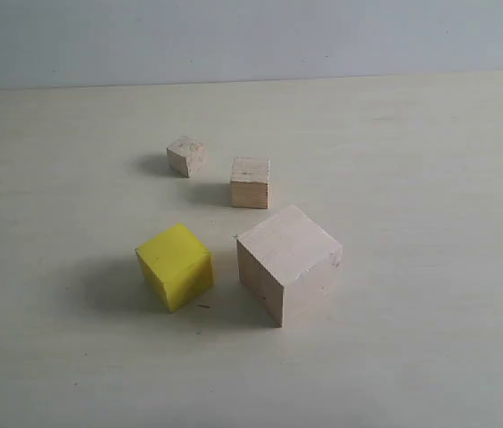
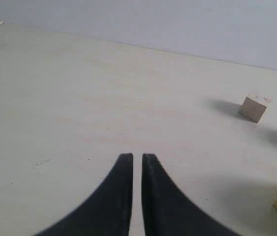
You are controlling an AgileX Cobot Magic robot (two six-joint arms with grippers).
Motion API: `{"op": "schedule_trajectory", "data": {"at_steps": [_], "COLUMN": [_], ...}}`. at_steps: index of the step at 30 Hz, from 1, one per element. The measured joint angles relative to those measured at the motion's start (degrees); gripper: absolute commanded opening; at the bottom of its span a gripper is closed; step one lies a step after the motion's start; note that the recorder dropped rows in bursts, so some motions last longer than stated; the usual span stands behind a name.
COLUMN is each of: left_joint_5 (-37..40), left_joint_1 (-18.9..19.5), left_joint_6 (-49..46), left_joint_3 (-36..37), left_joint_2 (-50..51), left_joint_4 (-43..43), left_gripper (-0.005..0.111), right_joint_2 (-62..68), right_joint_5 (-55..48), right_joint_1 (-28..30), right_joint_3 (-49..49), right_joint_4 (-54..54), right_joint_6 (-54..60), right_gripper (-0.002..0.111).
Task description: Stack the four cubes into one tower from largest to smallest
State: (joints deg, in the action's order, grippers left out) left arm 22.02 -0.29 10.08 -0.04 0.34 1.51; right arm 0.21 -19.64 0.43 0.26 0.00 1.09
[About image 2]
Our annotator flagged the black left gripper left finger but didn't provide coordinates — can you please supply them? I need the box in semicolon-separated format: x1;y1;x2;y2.
37;153;133;236

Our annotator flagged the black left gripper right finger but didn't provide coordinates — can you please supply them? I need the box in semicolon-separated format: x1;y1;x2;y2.
141;153;236;236

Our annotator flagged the small wooden cube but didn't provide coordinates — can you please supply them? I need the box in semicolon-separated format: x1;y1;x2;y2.
239;91;272;123

